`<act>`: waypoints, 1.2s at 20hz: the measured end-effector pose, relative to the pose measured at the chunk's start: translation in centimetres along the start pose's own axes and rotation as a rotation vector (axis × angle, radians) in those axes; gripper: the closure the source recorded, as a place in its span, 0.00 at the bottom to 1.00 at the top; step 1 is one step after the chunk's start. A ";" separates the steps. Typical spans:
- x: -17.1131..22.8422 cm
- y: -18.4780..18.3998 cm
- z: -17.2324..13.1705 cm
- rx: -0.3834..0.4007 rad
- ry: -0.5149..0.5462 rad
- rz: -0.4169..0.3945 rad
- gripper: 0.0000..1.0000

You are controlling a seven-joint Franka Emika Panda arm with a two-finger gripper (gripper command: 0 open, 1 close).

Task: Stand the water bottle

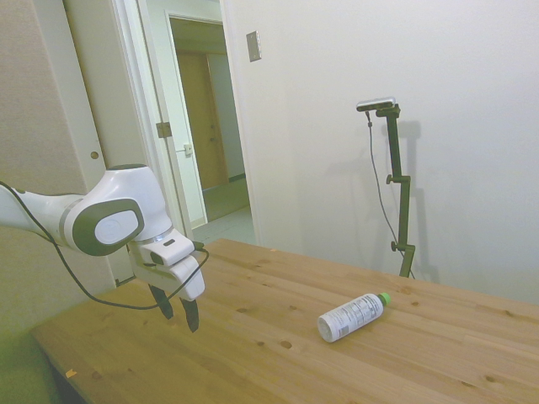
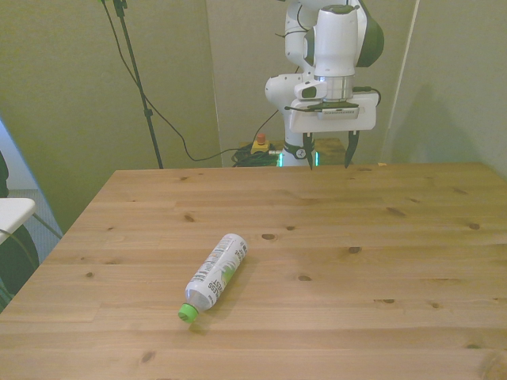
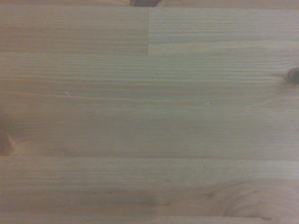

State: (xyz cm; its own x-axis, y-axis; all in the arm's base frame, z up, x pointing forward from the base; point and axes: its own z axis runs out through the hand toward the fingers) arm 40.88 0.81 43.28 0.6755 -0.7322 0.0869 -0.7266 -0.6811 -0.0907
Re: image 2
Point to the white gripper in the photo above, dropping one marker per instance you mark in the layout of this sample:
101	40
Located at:
332	126

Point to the white bottle with green cap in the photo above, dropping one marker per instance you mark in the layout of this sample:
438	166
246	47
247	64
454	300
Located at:
218	269

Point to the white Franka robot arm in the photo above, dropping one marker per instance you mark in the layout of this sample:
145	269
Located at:
336	39

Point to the red emergency stop button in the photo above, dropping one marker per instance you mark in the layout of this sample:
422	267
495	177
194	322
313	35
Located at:
261	147

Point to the white chair seat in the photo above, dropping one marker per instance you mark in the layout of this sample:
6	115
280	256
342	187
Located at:
14	213

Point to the black object under seat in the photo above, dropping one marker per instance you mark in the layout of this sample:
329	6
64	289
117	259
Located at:
16	261

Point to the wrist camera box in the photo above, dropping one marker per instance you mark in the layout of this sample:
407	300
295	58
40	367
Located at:
340	112

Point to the thin black camera stand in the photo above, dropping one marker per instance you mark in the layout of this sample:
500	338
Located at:
136	75

